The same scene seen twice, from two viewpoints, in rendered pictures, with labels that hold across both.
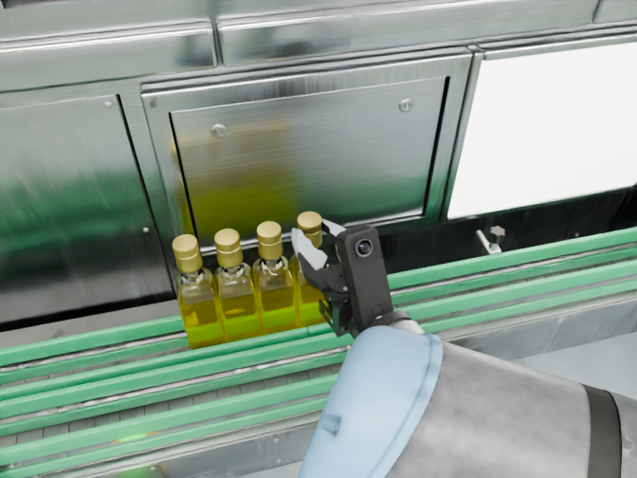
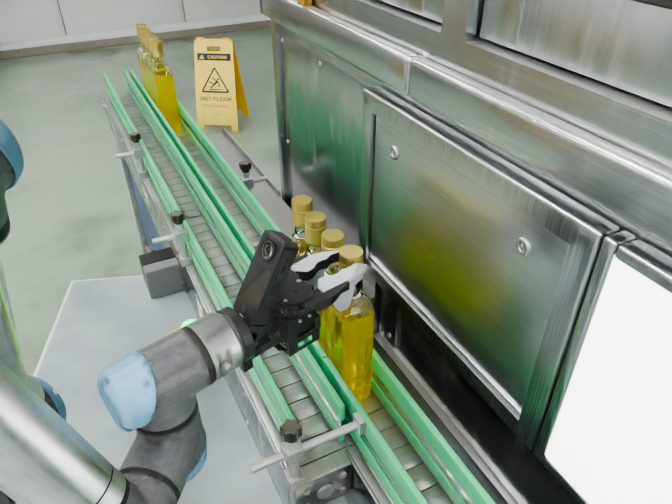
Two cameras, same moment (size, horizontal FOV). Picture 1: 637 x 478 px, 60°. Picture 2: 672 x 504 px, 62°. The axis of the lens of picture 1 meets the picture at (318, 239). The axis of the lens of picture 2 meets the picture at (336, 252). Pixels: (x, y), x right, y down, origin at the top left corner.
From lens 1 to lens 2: 0.73 m
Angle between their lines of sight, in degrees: 58
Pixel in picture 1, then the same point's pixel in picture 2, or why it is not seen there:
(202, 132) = (386, 146)
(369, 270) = (260, 272)
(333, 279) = not seen: hidden behind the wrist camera
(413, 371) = not seen: outside the picture
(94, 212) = (349, 174)
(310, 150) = (442, 226)
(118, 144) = not seen: hidden behind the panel
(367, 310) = (240, 300)
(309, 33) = (460, 100)
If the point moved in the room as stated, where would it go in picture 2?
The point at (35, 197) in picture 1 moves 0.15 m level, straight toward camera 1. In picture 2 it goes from (332, 139) to (276, 163)
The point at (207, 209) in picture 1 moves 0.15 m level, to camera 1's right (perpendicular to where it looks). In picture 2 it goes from (378, 220) to (406, 271)
